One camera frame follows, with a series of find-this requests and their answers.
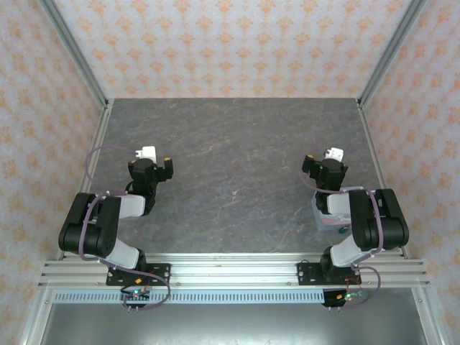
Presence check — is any blue cartoon tin box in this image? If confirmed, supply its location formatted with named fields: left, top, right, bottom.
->
left=311, top=185, right=355, bottom=231

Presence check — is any small circuit board with LEDs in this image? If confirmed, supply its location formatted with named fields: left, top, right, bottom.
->
left=120, top=287, right=152, bottom=302
left=323, top=289, right=367, bottom=307

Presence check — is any grey metal sheet panel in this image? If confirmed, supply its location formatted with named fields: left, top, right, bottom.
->
left=39, top=302, right=428, bottom=345

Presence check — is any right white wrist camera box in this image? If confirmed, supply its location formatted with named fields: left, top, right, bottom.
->
left=322, top=146, right=345, bottom=162

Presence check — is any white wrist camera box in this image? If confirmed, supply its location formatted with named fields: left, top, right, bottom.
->
left=322, top=146, right=345, bottom=162
left=134, top=144, right=157, bottom=162

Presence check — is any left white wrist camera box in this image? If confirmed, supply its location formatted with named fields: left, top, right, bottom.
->
left=134, top=144, right=157, bottom=162

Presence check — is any right aluminium side rail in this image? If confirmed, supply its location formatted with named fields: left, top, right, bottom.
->
left=357, top=102, right=410, bottom=259

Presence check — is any aluminium side rail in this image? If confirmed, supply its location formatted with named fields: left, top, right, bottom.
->
left=57, top=103, right=114, bottom=260
left=357, top=102, right=410, bottom=259

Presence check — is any left aluminium side rail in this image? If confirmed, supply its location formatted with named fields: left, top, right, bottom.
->
left=57, top=103, right=114, bottom=260

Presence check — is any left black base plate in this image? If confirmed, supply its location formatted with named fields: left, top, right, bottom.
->
left=106, top=263, right=172, bottom=287

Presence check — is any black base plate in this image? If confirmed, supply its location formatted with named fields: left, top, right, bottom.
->
left=297, top=262, right=364, bottom=287
left=106, top=263, right=172, bottom=287

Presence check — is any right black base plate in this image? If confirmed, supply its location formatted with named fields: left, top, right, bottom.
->
left=297, top=262, right=364, bottom=287

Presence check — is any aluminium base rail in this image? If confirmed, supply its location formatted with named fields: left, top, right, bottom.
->
left=37, top=253, right=431, bottom=288

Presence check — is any right aluminium frame post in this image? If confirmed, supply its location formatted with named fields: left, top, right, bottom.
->
left=357, top=0, right=428, bottom=109

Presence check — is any aluminium frame post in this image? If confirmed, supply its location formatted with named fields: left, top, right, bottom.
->
left=357, top=0, right=428, bottom=109
left=39, top=0, right=111, bottom=109

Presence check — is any left aluminium frame post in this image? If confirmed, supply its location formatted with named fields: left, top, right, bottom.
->
left=39, top=0, right=111, bottom=109

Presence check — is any slotted grey cable duct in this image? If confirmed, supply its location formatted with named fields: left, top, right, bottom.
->
left=53, top=291, right=364, bottom=303

